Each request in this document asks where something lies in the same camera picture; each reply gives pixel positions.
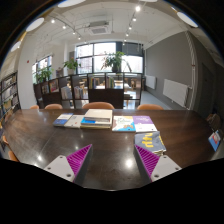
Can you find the large white wall radiator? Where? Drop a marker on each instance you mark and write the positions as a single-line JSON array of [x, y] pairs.
[[175, 92]]

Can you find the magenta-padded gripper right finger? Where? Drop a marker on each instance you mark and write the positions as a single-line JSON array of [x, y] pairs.
[[163, 166]]

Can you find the side window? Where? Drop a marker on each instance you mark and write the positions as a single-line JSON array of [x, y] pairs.
[[43, 61]]

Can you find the white thin book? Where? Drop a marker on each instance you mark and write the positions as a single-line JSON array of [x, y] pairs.
[[74, 121]]

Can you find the ceiling air conditioner unit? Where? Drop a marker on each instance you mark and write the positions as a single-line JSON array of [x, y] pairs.
[[99, 29]]

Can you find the wall bookshelf unit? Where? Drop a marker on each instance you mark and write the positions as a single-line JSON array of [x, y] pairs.
[[8, 96]]

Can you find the dark blue book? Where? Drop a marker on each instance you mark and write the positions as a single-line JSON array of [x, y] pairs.
[[62, 120]]

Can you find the ceiling spotlights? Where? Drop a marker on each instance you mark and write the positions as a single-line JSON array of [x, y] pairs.
[[137, 8]]

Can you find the purple and white book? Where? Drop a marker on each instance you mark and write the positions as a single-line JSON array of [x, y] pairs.
[[144, 121]]

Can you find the beige large book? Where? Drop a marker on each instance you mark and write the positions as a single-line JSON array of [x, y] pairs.
[[98, 115]]

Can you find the dark divider shelf unit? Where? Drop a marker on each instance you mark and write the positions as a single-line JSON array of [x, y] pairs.
[[106, 98]]

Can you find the colourful illustrated white book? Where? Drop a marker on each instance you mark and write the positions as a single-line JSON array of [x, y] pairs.
[[123, 124]]

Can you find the grey towel with yellow letters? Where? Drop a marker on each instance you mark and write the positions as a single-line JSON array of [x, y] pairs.
[[150, 141]]

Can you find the medium green potted plant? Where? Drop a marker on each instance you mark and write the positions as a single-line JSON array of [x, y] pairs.
[[71, 64]]

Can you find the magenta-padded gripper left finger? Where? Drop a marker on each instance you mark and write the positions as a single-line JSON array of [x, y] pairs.
[[61, 166]]

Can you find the blue and white book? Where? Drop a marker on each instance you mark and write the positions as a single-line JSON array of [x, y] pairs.
[[87, 121]]

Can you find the small green potted plant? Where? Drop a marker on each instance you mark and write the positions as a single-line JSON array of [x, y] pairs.
[[45, 73]]

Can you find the small white wall radiator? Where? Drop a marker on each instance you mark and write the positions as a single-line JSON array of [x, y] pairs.
[[150, 82]]

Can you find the large green potted plant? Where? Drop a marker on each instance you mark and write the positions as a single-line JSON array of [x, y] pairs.
[[114, 60]]

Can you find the blue and white booklet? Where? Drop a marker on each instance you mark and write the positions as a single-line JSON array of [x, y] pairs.
[[215, 140]]

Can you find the large black-framed window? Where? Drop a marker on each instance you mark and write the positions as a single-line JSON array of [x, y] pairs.
[[85, 50]]

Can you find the cream thick book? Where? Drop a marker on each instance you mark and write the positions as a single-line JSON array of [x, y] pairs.
[[95, 127]]

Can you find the round ceiling lamps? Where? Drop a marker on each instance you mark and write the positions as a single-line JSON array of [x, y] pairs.
[[35, 24]]

